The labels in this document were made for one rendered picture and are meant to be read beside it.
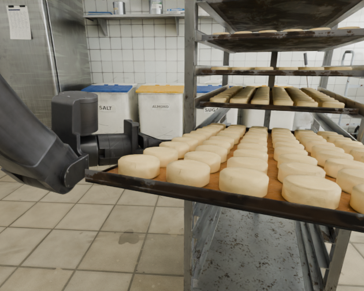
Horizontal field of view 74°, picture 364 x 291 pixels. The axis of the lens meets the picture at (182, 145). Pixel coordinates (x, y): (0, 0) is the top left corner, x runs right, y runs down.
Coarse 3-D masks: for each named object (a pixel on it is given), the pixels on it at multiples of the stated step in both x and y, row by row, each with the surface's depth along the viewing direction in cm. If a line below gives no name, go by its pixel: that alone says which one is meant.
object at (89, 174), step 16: (96, 176) 26; (112, 176) 26; (128, 176) 25; (144, 192) 25; (160, 192) 24; (176, 192) 23; (192, 192) 23; (208, 192) 22; (224, 192) 22; (240, 208) 22; (256, 208) 21; (272, 208) 21; (288, 208) 20; (304, 208) 20; (320, 208) 19; (320, 224) 20; (336, 224) 19; (352, 224) 19
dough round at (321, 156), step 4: (316, 152) 39; (320, 152) 38; (324, 152) 38; (328, 152) 38; (332, 152) 38; (336, 152) 38; (340, 152) 38; (316, 156) 38; (320, 156) 37; (324, 156) 36; (328, 156) 36; (332, 156) 36; (336, 156) 35; (340, 156) 35; (344, 156) 35; (348, 156) 35; (352, 156) 37; (320, 160) 37; (324, 160) 36; (320, 164) 37; (324, 164) 36
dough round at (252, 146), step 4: (240, 144) 42; (244, 144) 42; (248, 144) 42; (252, 144) 42; (256, 144) 42; (260, 144) 42; (240, 148) 40; (244, 148) 40; (248, 148) 39; (252, 148) 39; (256, 148) 39; (260, 148) 39; (264, 148) 40
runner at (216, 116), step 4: (220, 108) 109; (224, 108) 119; (228, 108) 123; (216, 112) 101; (220, 112) 110; (224, 112) 112; (212, 116) 94; (216, 116) 101; (220, 116) 103; (204, 120) 83; (208, 120) 88; (212, 120) 94; (216, 120) 95; (200, 124) 78; (204, 124) 82; (196, 128) 73
